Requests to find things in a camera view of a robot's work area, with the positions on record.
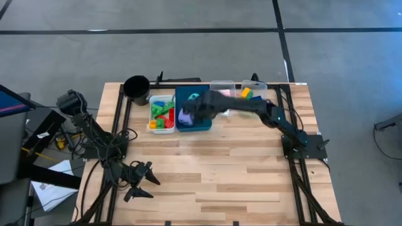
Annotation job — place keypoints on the green stepped toy brick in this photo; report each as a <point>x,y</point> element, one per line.
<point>160,123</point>
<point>156,110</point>

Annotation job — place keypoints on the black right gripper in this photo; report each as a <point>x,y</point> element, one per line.
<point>207,105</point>

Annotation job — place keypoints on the small red toy brick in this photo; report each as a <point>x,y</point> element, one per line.
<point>171,114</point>

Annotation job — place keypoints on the teal foam die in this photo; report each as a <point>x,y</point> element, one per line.
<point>193,96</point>

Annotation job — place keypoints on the black support beam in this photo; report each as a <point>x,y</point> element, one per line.
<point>50,177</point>

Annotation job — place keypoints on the blue toy brick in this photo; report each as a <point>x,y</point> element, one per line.
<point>256,98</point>

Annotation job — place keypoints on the white papers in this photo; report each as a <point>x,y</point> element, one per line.
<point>51,188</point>

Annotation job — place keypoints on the teal plastic bin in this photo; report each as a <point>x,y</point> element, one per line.
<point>180,94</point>

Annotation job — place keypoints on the dark green toy brick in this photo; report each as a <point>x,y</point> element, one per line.
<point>250,95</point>

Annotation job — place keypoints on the purple foam die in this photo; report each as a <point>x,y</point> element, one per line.
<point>184,118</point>

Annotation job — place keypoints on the black table frame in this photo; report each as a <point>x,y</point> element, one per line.
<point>300,194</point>

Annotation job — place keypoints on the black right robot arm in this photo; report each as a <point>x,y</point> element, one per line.
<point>282,122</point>

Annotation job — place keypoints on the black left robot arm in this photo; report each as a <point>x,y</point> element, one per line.
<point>91,132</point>

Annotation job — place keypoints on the yellow black tool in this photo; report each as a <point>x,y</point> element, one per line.
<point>60,143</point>

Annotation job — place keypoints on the orange toy brick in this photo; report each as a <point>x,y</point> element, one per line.
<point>245,92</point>

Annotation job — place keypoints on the grey cabinet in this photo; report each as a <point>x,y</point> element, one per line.
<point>9,147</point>

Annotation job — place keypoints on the white plastic bin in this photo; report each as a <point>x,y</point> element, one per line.
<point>150,130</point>

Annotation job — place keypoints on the clear plastic bin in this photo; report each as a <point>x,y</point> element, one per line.
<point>259,88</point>
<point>223,84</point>

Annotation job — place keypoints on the red studded toy brick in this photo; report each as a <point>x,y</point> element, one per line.
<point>169,124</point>

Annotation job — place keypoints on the yellow toy brick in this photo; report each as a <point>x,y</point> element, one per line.
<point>152,124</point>

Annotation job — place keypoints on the blue screen monitor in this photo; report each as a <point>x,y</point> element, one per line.
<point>12,102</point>

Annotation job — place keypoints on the black stand leg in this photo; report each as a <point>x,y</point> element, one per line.
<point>387,124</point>

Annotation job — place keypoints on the black cup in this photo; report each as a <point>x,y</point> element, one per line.
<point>136,88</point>

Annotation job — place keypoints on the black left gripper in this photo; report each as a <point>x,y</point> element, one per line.
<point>136,172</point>

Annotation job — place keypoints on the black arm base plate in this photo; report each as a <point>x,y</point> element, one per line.
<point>317,152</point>
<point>91,153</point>

